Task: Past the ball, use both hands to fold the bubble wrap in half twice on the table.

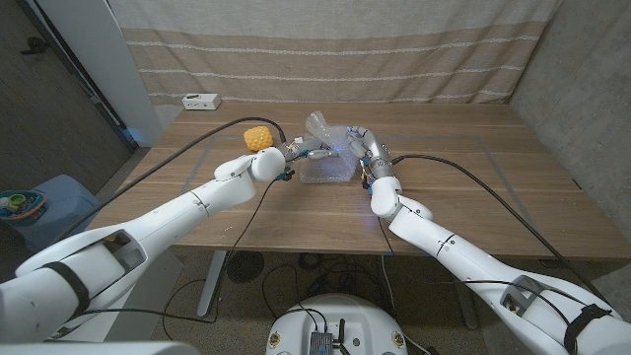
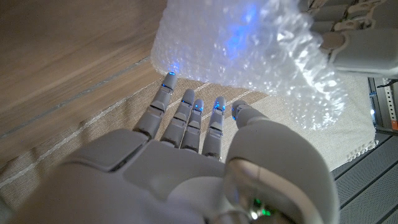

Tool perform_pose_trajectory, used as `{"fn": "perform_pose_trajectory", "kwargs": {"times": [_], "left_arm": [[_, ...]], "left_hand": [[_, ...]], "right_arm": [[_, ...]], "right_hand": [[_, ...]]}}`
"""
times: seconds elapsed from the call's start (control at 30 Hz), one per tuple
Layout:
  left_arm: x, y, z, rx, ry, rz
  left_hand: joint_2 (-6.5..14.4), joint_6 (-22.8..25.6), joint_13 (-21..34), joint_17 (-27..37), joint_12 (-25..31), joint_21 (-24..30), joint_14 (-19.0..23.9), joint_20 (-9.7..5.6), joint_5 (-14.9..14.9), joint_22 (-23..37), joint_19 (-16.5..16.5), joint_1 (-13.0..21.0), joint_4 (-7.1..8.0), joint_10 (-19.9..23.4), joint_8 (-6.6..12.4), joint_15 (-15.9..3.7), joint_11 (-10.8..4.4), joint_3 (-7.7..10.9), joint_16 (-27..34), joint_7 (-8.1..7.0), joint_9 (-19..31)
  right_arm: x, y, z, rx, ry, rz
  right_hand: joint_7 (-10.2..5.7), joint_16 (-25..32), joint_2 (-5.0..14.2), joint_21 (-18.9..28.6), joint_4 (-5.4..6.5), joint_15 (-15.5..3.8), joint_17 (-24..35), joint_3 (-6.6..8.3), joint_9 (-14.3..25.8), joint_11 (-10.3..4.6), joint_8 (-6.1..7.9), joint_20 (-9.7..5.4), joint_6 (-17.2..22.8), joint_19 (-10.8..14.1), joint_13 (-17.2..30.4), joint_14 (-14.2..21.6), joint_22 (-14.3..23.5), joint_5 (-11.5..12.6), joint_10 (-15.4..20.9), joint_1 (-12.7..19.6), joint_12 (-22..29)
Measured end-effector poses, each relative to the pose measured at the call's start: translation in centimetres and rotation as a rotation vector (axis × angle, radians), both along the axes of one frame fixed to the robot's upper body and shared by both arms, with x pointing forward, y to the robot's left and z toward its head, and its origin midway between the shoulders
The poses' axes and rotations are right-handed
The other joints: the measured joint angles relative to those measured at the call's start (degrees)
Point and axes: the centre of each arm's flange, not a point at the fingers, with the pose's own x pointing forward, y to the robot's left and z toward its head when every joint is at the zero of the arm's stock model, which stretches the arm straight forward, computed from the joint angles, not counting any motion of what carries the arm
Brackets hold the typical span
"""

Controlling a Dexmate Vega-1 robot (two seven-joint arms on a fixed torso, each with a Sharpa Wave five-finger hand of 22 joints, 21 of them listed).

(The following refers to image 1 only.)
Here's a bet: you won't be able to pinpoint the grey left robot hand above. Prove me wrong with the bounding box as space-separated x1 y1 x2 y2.
283 135 341 163

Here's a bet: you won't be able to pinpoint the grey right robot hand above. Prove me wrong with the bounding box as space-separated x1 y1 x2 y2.
346 125 395 179

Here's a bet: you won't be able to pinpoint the clear bubble wrap sheet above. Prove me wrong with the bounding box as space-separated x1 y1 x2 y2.
298 109 359 185

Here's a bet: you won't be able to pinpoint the yellow dimpled ball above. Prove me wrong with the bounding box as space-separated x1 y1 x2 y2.
243 125 275 153

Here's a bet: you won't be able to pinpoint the beige striped cloth mat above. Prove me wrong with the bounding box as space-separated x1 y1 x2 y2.
106 0 563 106

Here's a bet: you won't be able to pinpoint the white power strip box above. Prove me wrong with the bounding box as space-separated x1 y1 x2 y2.
181 93 223 111

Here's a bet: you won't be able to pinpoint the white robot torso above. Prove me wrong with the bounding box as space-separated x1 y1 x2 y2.
265 294 409 355

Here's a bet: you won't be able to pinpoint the black antenna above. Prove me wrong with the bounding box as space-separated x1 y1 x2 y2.
336 319 352 355

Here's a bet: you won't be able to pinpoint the grey finned module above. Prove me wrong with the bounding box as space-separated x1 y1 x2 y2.
309 330 328 355

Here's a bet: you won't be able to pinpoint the white partition panel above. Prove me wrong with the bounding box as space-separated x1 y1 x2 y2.
35 0 165 148

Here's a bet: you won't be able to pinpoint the black door strip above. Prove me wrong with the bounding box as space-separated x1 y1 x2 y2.
14 0 140 152

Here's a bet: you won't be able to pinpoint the blue plastic bin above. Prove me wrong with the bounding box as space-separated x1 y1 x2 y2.
0 174 103 255

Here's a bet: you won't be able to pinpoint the blue orange bowl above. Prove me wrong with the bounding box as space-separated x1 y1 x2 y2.
0 190 48 221

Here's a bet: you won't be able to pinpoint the coiled black floor cable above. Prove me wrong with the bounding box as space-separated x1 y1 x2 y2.
297 251 322 271

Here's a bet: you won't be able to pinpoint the thin black left wrist cable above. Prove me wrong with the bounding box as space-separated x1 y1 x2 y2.
76 177 280 325

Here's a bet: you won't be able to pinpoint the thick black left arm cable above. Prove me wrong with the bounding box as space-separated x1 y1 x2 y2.
58 116 288 238

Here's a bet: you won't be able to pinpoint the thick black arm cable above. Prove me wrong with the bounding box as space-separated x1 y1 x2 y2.
390 153 600 300
58 116 288 238

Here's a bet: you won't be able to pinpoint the tangled black floor cables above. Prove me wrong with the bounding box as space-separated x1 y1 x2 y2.
260 253 395 321

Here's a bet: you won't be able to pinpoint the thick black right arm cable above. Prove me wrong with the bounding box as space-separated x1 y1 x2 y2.
390 153 600 300

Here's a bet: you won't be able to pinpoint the white floor cable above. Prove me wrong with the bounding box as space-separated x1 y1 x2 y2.
380 254 398 317

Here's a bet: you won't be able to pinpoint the black wall hook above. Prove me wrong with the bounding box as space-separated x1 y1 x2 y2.
20 36 50 55

